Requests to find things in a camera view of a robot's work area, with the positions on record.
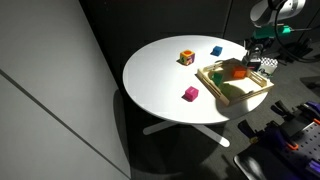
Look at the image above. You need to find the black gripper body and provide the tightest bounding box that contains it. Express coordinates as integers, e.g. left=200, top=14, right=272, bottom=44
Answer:
left=247, top=37, right=269, bottom=56

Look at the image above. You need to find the white checkered cube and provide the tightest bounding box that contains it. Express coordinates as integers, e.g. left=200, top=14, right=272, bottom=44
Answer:
left=259, top=57, right=278, bottom=80

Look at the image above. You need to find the orange block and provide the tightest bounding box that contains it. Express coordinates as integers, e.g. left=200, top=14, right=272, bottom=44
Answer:
left=232, top=65, right=248, bottom=80

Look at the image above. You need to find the blue block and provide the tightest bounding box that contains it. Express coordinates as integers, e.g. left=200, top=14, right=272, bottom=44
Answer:
left=210, top=45, right=224, bottom=57

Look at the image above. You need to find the green block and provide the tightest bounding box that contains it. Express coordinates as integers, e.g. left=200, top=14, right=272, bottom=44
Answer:
left=211, top=71, right=225, bottom=87

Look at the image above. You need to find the yellow-green block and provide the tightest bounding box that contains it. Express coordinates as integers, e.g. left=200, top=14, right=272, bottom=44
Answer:
left=218, top=83, right=240, bottom=100

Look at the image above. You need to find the orange multicoloured picture cube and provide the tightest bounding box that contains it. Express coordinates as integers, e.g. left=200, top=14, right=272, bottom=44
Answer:
left=179, top=49, right=196, bottom=67

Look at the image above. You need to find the magenta block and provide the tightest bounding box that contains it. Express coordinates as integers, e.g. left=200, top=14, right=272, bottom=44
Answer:
left=183, top=85, right=200, bottom=102

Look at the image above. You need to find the wooden tray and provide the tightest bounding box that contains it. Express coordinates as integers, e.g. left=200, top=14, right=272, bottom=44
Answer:
left=195, top=58, right=275, bottom=108

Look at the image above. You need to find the black stand base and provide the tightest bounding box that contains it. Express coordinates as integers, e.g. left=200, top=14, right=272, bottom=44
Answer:
left=283, top=40, right=314, bottom=64

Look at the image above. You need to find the black purple clamp orange tip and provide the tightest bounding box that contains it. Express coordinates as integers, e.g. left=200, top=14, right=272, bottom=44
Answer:
left=237, top=119, right=300, bottom=152

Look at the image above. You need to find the white table base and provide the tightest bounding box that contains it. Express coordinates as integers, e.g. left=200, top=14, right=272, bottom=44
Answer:
left=142, top=119, right=231, bottom=148

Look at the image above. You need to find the gray perforated metal plate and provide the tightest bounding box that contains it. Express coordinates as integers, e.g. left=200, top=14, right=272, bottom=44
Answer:
left=283, top=121, right=320, bottom=168

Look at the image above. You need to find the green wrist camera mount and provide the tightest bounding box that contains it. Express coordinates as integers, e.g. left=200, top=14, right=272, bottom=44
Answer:
left=252, top=25, right=294, bottom=40

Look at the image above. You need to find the black handled clamp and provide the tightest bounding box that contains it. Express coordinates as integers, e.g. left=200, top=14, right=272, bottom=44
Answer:
left=270, top=99, right=301, bottom=122

